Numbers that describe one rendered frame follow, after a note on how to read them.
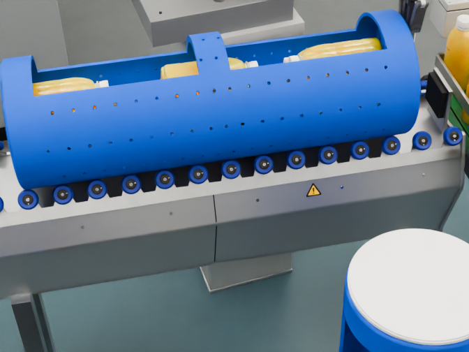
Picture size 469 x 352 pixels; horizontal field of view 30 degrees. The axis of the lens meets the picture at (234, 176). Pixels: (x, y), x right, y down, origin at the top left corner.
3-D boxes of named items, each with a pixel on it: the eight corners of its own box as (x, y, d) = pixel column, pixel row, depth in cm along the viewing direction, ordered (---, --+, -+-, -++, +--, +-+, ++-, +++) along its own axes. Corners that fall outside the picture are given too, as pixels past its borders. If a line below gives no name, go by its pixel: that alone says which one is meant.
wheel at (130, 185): (124, 196, 194) (124, 197, 192) (118, 177, 194) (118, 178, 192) (144, 190, 195) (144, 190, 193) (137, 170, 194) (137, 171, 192)
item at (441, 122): (421, 110, 216) (427, 68, 208) (430, 109, 217) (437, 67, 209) (435, 135, 209) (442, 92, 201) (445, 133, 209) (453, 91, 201)
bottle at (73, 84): (17, 126, 186) (105, 113, 188) (10, 103, 180) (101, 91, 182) (15, 102, 190) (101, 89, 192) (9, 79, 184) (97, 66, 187)
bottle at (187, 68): (163, 59, 187) (248, 48, 189) (163, 74, 194) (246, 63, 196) (168, 89, 185) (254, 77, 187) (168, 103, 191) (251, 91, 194)
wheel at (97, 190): (91, 202, 193) (90, 202, 191) (84, 182, 193) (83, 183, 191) (109, 195, 194) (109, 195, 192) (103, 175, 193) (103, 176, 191)
